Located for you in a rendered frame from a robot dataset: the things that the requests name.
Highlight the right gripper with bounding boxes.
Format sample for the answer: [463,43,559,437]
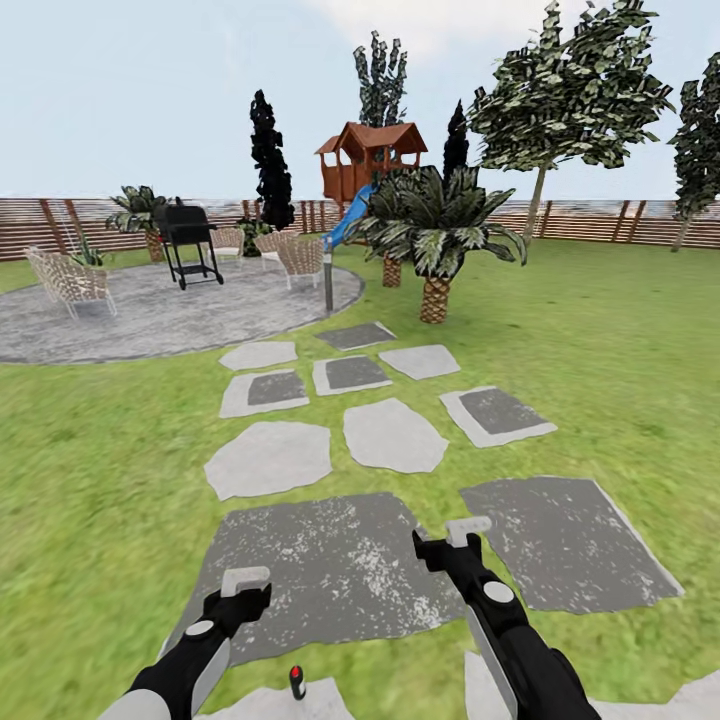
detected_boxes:
[412,534,482,583]

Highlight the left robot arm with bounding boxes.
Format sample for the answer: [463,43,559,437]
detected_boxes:
[95,566,272,720]

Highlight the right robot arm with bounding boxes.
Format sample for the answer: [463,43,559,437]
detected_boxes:
[412,516,602,720]

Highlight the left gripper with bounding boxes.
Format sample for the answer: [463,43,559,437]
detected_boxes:
[204,584,272,631]

